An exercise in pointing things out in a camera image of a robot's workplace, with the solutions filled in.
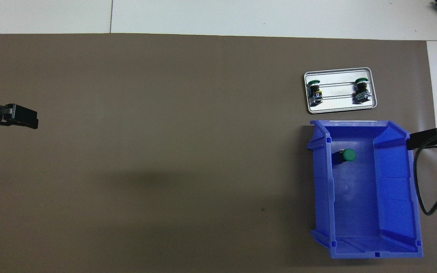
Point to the green push button switch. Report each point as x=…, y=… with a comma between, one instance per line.
x=349, y=155

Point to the silver metal tray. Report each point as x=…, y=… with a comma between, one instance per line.
x=338, y=91

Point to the blue plastic storage bin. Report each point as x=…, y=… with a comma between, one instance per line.
x=355, y=204

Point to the green button blue block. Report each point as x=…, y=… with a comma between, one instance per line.
x=360, y=93

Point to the brown table mat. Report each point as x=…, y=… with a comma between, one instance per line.
x=165, y=151

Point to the green button yellow marked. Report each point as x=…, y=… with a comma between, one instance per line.
x=314, y=93

